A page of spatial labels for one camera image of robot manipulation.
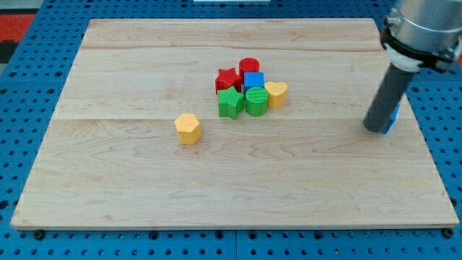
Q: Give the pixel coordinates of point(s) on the blue triangle block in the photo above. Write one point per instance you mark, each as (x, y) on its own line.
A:
(391, 120)

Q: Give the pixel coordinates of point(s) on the red cylinder block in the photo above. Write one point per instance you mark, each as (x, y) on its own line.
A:
(248, 64)

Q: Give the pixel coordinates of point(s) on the green star block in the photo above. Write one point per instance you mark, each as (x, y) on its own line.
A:
(230, 102)

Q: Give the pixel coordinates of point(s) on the blue cube block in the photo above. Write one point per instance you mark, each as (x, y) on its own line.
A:
(253, 79)

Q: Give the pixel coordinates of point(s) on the red star block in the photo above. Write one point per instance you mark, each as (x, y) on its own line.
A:
(228, 78)

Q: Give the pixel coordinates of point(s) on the yellow heart block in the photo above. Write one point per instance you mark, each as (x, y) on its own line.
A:
(277, 92)

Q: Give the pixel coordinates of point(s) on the green cylinder block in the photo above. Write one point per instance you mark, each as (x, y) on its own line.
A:
(256, 101)

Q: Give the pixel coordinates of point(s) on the yellow hexagon block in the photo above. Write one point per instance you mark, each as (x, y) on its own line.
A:
(188, 128)

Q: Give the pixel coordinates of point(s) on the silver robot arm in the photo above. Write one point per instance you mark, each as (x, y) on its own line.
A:
(416, 34)

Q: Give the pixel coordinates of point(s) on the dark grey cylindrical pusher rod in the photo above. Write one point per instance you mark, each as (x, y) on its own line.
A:
(389, 94)

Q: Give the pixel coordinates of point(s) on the light wooden board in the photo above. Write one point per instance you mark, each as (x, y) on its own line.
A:
(111, 157)

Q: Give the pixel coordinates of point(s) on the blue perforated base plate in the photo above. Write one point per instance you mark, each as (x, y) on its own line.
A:
(30, 86)

